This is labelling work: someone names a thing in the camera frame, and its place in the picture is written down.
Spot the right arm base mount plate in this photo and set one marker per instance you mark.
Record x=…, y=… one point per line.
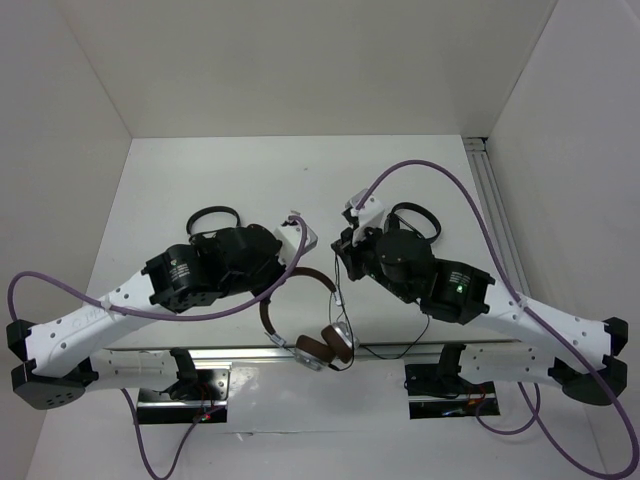
x=433, y=397

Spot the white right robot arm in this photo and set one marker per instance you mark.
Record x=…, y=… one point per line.
x=576, y=354

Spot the small black headphones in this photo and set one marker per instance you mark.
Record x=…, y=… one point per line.
x=207, y=220

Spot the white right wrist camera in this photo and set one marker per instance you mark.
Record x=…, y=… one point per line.
x=362, y=211

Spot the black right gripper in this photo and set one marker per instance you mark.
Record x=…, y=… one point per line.
x=345, y=248

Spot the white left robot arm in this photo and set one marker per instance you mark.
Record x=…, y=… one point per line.
x=69, y=356

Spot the aluminium side rail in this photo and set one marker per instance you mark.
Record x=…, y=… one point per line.
x=495, y=212

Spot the brown silver headphones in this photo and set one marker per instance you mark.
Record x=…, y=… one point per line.
x=310, y=320

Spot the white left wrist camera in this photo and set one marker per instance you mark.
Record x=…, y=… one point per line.
x=293, y=239

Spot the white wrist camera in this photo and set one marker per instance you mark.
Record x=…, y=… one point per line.
x=362, y=211
x=293, y=239

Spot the aluminium table rail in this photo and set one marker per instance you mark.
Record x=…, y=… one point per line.
x=428, y=352

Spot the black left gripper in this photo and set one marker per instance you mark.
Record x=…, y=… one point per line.
x=279, y=269

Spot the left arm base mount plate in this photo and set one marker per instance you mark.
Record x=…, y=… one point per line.
x=206, y=401

